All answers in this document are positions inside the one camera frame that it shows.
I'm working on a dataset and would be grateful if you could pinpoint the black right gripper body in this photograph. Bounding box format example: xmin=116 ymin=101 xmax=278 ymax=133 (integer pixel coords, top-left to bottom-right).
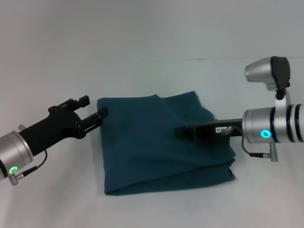
xmin=193 ymin=118 xmax=245 ymax=143

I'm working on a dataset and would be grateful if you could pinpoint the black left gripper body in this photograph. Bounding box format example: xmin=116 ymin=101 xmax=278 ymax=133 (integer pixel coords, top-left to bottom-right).
xmin=18 ymin=104 xmax=86 ymax=157

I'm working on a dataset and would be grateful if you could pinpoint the teal blue t-shirt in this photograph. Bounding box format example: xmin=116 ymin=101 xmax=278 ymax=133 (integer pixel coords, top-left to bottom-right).
xmin=96 ymin=91 xmax=237 ymax=196

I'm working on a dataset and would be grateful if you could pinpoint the right wrist cable with plug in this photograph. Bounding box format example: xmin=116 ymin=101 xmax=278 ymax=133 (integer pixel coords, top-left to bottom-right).
xmin=222 ymin=125 xmax=278 ymax=162

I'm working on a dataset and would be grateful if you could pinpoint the wrist cable with plug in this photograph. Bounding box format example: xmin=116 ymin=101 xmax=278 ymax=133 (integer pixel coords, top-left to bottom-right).
xmin=8 ymin=123 xmax=48 ymax=186
xmin=222 ymin=125 xmax=278 ymax=162

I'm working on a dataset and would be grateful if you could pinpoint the left wrist cable with plug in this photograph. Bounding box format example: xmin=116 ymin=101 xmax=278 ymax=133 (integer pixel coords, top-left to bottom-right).
xmin=8 ymin=123 xmax=48 ymax=186

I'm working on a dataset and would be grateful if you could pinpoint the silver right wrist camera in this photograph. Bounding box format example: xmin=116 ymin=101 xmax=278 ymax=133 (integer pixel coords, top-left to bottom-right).
xmin=244 ymin=56 xmax=291 ymax=100

